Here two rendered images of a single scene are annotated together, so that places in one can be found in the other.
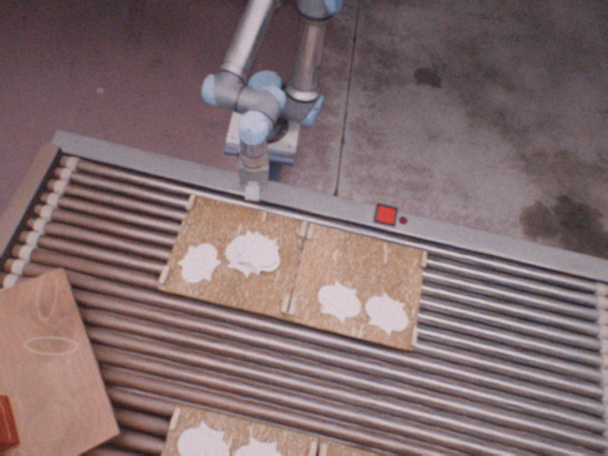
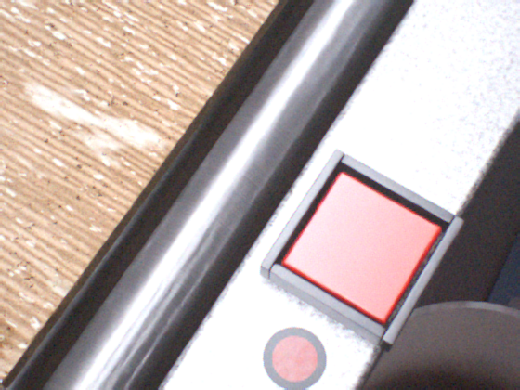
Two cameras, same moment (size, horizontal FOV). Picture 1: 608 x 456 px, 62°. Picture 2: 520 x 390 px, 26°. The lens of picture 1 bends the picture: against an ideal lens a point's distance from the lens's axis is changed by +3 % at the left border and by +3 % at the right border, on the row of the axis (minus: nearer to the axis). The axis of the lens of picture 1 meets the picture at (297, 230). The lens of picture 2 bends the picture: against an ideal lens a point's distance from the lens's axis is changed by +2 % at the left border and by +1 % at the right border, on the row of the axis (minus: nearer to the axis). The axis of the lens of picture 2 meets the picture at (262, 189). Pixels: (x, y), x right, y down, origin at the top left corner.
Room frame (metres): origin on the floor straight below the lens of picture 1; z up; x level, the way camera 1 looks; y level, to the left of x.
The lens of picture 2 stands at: (0.90, -0.48, 1.46)
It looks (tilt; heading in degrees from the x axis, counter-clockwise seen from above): 69 degrees down; 118
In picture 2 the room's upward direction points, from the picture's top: 3 degrees clockwise
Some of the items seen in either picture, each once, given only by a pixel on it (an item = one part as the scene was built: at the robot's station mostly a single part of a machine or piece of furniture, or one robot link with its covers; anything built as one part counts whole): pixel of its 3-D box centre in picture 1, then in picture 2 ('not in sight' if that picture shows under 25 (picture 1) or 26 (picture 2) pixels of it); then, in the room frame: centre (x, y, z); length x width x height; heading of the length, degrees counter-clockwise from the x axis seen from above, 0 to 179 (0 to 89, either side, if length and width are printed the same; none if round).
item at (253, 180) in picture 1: (252, 175); not in sight; (0.73, 0.16, 1.22); 0.12 x 0.09 x 0.16; 8
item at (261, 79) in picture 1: (266, 94); not in sight; (1.17, 0.21, 1.06); 0.13 x 0.12 x 0.14; 80
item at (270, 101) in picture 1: (261, 106); not in sight; (0.86, 0.17, 1.37); 0.11 x 0.11 x 0.08; 80
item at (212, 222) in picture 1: (236, 254); not in sight; (0.60, 0.18, 0.93); 0.41 x 0.35 x 0.02; 88
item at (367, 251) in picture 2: (385, 215); (360, 248); (0.86, -0.30, 0.92); 0.06 x 0.06 x 0.01; 88
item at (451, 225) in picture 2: (385, 214); (361, 247); (0.86, -0.30, 0.92); 0.08 x 0.08 x 0.02; 88
